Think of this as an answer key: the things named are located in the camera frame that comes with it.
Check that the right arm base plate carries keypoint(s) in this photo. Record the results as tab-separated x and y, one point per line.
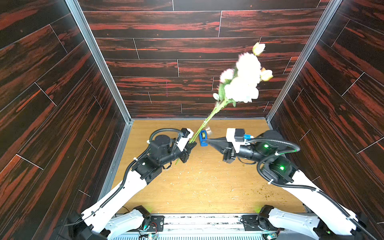
255	223

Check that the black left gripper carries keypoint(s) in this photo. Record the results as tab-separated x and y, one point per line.
186	150

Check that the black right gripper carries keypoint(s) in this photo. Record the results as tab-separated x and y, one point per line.
227	151

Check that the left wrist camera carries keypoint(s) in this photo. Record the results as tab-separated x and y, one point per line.
187	135

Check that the artificial flower bouquet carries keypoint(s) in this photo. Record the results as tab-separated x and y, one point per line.
239	84

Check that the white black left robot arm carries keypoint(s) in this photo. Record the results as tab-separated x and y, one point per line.
99	222

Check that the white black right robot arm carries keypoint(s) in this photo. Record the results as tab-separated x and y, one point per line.
327	219

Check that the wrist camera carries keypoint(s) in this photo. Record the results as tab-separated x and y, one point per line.
187	135
237	138

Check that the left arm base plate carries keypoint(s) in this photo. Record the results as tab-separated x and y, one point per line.
153	224

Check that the clear tape strip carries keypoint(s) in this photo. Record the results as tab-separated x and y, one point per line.
209	131

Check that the blue tape dispenser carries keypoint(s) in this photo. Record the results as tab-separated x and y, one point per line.
203	136

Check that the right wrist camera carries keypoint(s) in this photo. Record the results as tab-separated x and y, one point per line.
237	138

